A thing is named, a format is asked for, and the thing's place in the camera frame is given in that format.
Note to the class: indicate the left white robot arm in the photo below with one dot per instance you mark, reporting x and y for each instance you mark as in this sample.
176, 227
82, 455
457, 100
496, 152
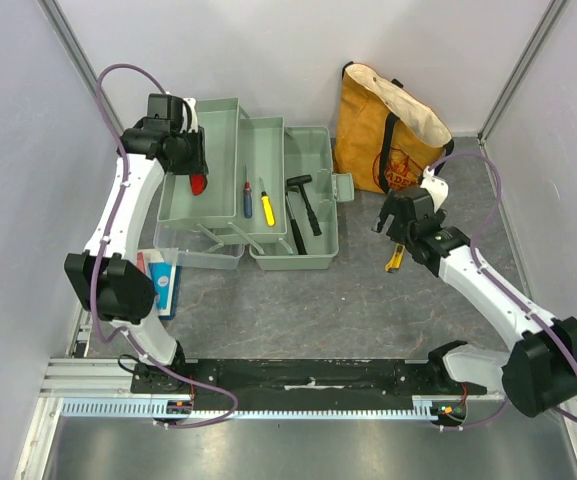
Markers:
105, 276

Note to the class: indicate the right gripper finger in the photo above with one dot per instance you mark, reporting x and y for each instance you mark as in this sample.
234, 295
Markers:
391, 204
378, 225

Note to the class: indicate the yellow utility knife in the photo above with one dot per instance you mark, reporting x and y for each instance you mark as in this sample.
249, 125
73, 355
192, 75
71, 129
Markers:
396, 259

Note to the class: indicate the black rubber mallet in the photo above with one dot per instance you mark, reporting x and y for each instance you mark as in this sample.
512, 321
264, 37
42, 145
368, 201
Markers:
299, 183

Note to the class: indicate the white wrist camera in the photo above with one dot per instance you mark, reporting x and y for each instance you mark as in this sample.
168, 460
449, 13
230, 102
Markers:
182, 114
435, 186

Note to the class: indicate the green plastic tool box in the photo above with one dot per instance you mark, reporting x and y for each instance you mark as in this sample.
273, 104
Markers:
210, 230

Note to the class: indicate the red black utility knife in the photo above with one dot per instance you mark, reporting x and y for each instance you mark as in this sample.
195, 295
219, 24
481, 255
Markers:
198, 183

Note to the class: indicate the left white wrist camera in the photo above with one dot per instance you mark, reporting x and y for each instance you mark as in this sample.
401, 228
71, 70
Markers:
182, 114

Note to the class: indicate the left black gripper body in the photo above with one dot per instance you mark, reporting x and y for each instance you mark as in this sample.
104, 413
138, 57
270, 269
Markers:
192, 154

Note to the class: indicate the blue cable duct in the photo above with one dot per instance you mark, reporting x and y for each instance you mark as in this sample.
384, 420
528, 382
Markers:
118, 407

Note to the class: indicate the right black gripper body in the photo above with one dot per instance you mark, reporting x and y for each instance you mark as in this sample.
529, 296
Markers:
398, 220

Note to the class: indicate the blue red screwdriver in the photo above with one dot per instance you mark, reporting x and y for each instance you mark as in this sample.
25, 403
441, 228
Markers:
247, 196

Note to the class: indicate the blue white box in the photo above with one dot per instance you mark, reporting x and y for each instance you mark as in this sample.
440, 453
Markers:
165, 275

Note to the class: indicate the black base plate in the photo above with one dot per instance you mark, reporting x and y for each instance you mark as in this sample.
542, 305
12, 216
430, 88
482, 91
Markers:
199, 398

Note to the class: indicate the claw hammer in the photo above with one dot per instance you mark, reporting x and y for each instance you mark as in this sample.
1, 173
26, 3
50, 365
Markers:
297, 236

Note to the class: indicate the yellow tote bag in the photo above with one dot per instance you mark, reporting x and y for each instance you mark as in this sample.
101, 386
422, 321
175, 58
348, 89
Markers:
385, 137

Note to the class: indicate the red box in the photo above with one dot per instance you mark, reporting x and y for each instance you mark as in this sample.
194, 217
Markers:
141, 262

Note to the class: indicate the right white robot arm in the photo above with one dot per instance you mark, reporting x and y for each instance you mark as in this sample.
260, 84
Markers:
537, 371

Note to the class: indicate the yellow handled screwdriver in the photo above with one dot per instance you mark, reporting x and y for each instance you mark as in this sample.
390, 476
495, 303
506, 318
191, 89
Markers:
267, 205

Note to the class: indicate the aluminium frame rail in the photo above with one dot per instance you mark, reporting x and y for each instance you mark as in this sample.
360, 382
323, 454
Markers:
88, 377

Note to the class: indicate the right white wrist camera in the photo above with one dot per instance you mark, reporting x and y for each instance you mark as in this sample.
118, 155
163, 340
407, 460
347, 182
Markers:
435, 186

